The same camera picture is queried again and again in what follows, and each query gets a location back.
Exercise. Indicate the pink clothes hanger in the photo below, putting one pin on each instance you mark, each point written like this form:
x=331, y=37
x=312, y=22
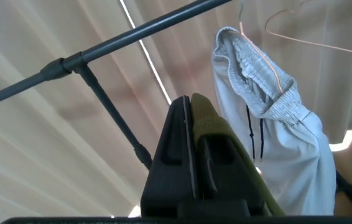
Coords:
x=319, y=43
x=261, y=60

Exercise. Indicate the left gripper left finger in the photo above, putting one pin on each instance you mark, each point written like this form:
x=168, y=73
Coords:
x=169, y=180

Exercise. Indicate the green garment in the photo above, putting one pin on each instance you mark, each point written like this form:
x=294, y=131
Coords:
x=204, y=118

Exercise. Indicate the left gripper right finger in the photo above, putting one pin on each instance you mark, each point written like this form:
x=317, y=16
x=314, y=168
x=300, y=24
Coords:
x=222, y=180

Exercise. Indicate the beige curtain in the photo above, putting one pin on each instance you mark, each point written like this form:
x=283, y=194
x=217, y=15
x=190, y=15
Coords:
x=39, y=155

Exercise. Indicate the black clothes rack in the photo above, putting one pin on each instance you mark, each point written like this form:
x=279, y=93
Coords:
x=148, y=28

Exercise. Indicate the pale grey shorts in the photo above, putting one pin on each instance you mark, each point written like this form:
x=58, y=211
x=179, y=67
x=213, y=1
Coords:
x=288, y=161

